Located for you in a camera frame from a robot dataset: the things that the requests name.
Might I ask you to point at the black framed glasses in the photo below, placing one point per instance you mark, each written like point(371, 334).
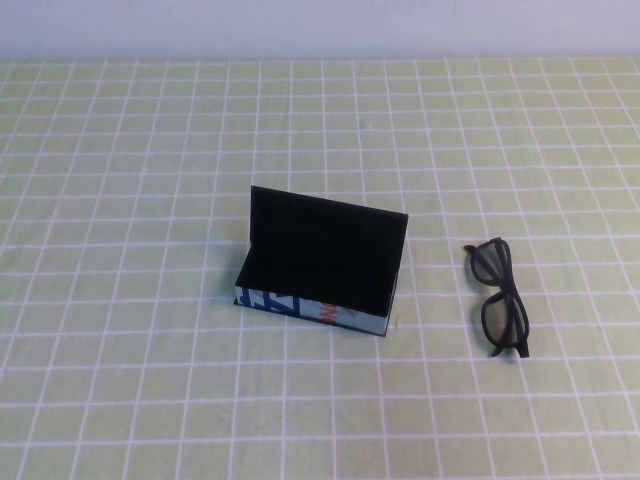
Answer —
point(511, 291)

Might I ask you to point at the black glasses case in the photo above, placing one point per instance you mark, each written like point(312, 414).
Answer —
point(325, 250)

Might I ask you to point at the green white-grid tablecloth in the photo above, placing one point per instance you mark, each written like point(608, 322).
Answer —
point(150, 400)

